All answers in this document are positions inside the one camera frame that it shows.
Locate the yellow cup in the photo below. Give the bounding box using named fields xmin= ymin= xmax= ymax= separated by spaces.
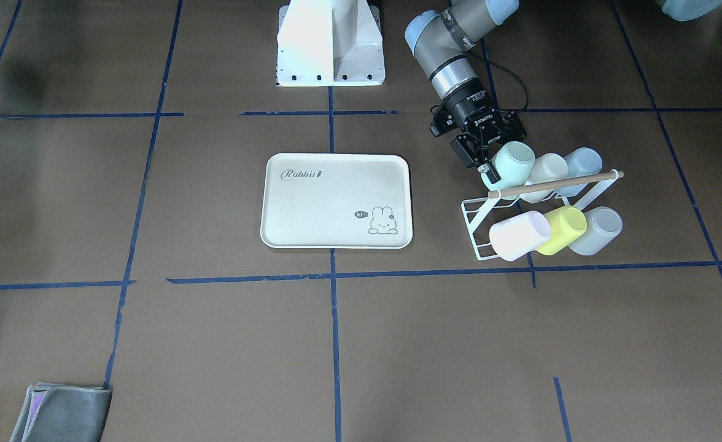
xmin=535 ymin=205 xmax=588 ymax=255

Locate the white pedestal column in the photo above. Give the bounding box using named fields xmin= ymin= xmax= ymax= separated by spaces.
xmin=275 ymin=1 xmax=386 ymax=87

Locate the white wire cup rack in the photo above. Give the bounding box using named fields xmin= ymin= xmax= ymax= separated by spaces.
xmin=461 ymin=169 xmax=624 ymax=261

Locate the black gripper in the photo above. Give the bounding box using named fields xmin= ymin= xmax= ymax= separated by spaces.
xmin=429 ymin=86 xmax=527 ymax=171

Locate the grey folded cloth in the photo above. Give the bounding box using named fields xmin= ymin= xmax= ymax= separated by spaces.
xmin=10 ymin=381 xmax=113 ymax=441

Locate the white cup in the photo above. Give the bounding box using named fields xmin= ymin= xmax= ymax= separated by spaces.
xmin=520 ymin=153 xmax=569 ymax=203

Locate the light blue cup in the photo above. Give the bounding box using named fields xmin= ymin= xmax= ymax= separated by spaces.
xmin=556 ymin=147 xmax=603 ymax=198

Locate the grey cup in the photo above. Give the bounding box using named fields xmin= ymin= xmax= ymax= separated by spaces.
xmin=569 ymin=206 xmax=624 ymax=255

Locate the pink cup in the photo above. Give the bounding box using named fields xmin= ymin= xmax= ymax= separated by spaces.
xmin=489 ymin=211 xmax=551 ymax=262

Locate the cream rabbit tray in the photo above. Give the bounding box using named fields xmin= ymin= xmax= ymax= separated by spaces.
xmin=260 ymin=153 xmax=413 ymax=249

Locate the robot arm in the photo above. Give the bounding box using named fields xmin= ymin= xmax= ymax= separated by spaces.
xmin=404 ymin=1 xmax=527 ymax=171

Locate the green cup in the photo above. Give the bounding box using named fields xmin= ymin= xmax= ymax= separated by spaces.
xmin=481 ymin=142 xmax=535 ymax=191

